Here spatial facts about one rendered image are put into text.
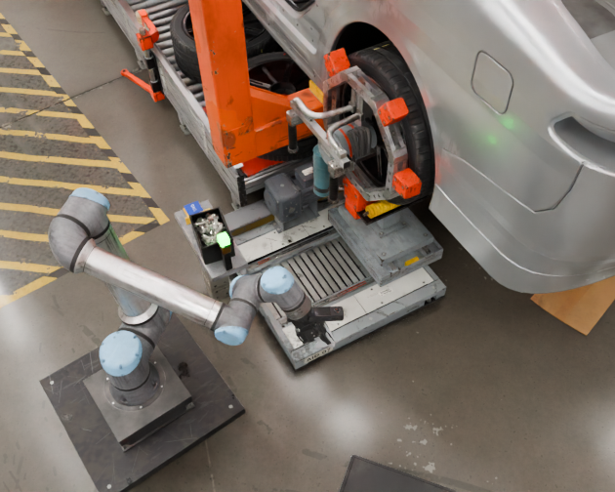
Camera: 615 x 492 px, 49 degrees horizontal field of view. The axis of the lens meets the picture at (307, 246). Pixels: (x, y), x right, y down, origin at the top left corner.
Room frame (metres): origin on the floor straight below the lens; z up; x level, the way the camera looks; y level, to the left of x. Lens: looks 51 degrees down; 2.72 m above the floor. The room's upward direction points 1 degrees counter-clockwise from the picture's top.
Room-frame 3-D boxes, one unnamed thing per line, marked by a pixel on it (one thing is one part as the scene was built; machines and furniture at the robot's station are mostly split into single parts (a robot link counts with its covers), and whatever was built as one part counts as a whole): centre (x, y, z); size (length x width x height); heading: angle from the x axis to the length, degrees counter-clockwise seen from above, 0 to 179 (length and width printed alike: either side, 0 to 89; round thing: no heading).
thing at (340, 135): (2.06, -0.17, 0.85); 0.21 x 0.14 x 0.14; 118
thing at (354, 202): (2.11, -0.27, 0.48); 0.16 x 0.12 x 0.17; 118
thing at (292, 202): (2.32, -0.01, 0.26); 0.42 x 0.18 x 0.35; 118
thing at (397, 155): (2.09, -0.24, 0.85); 0.54 x 0.07 x 0.54; 28
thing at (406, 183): (1.82, -0.39, 0.85); 0.09 x 0.08 x 0.07; 28
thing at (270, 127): (2.53, 0.04, 0.69); 0.52 x 0.17 x 0.35; 118
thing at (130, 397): (1.23, 0.68, 0.45); 0.19 x 0.19 x 0.10
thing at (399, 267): (2.17, -0.39, 0.13); 0.50 x 0.36 x 0.10; 28
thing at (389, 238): (2.17, -0.39, 0.32); 0.40 x 0.30 x 0.28; 28
